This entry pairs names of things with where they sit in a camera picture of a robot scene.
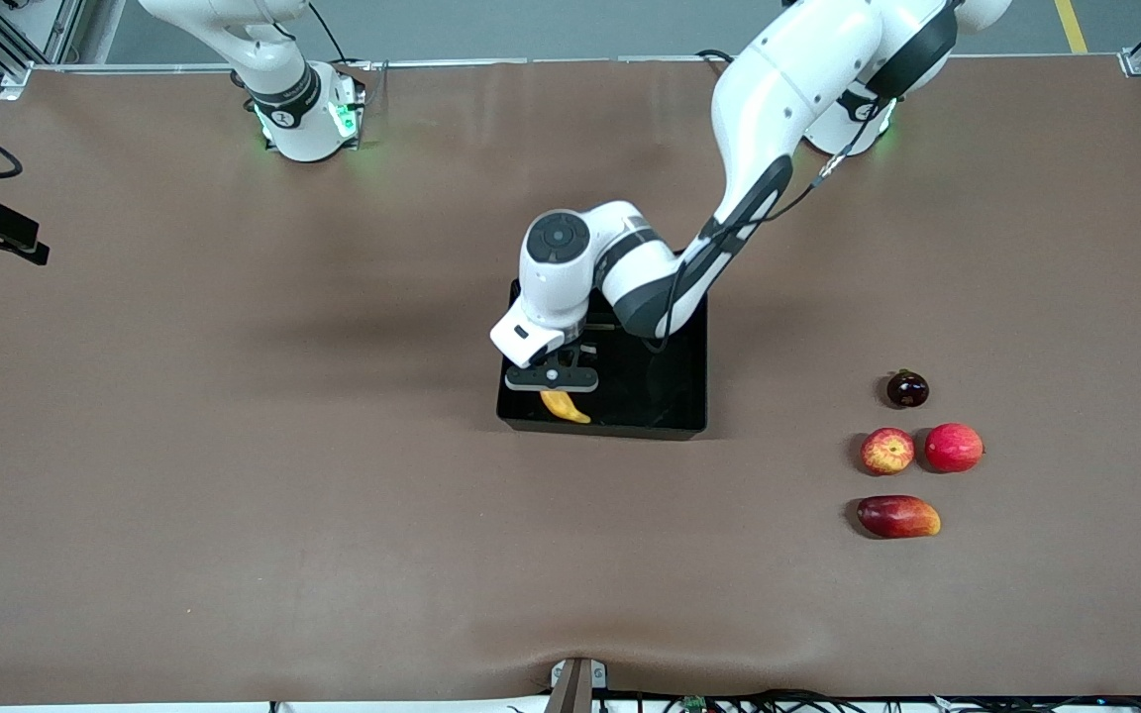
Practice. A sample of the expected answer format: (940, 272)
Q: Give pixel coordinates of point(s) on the brown table mat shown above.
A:
(333, 495)

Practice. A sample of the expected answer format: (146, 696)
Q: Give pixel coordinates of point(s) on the black plastic box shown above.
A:
(670, 396)

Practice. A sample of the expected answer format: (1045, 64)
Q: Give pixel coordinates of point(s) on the yellow banana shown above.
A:
(566, 406)

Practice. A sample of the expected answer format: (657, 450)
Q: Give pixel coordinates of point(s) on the dark purple mangosteen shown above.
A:
(907, 391)

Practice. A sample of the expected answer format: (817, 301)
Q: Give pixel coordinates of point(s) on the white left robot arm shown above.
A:
(788, 89)

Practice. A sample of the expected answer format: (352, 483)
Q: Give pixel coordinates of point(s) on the round red fruit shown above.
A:
(953, 448)

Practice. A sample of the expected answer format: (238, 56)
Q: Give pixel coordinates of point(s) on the red yellow mango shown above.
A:
(897, 517)

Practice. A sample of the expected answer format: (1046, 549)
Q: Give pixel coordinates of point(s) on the small green circuit board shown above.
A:
(695, 704)

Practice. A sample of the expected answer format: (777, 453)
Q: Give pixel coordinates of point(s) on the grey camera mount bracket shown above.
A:
(575, 688)

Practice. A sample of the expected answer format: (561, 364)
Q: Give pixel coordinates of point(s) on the red yellow apple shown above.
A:
(887, 452)

